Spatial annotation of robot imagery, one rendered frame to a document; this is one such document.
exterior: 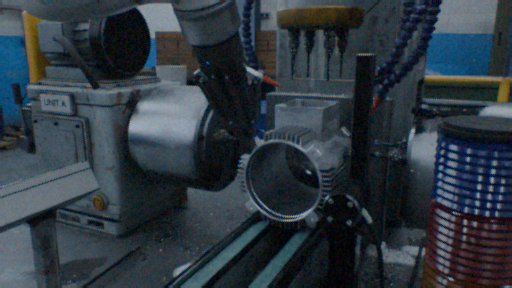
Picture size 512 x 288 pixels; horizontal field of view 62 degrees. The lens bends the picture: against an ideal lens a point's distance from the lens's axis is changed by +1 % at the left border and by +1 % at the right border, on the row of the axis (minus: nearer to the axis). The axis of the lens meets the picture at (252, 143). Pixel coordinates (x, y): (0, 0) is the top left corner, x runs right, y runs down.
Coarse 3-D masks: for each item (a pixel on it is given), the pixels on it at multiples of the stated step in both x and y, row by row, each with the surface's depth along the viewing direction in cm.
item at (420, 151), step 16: (416, 112) 74; (432, 112) 73; (448, 112) 72; (464, 112) 71; (480, 112) 70; (496, 112) 70; (416, 128) 72; (432, 128) 71; (384, 144) 88; (400, 144) 86; (416, 144) 70; (432, 144) 69; (400, 160) 77; (416, 160) 70; (432, 160) 69; (416, 176) 70; (416, 192) 71; (400, 208) 78; (416, 208) 72; (416, 224) 75
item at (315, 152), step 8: (344, 128) 90; (256, 136) 81; (344, 136) 89; (256, 144) 79; (312, 152) 74; (320, 152) 74; (248, 208) 83; (256, 208) 82; (312, 216) 77; (320, 216) 77; (312, 224) 77
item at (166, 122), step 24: (144, 96) 102; (168, 96) 97; (192, 96) 95; (144, 120) 95; (168, 120) 93; (192, 120) 90; (216, 120) 95; (144, 144) 95; (168, 144) 92; (192, 144) 89; (216, 144) 94; (144, 168) 99; (168, 168) 95; (192, 168) 91; (216, 168) 96
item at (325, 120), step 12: (276, 108) 84; (288, 108) 83; (300, 108) 82; (312, 108) 81; (324, 108) 81; (336, 108) 88; (276, 120) 85; (288, 120) 84; (300, 120) 82; (312, 120) 81; (324, 120) 82; (336, 120) 88; (324, 132) 81; (336, 132) 89
